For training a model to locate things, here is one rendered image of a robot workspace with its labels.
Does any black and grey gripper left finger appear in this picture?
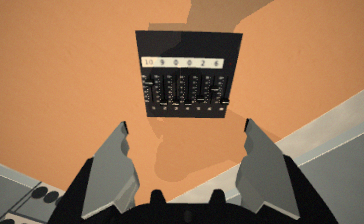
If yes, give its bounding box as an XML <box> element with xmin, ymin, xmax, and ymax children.
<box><xmin>47</xmin><ymin>121</ymin><xmax>140</xmax><ymax>224</ymax></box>

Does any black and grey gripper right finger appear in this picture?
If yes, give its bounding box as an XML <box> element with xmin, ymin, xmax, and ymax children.
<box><xmin>235</xmin><ymin>118</ymin><xmax>339</xmax><ymax>224</ymax></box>

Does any black lighting desk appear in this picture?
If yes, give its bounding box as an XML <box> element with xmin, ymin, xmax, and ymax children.
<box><xmin>135</xmin><ymin>30</ymin><xmax>243</xmax><ymax>118</ymax></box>

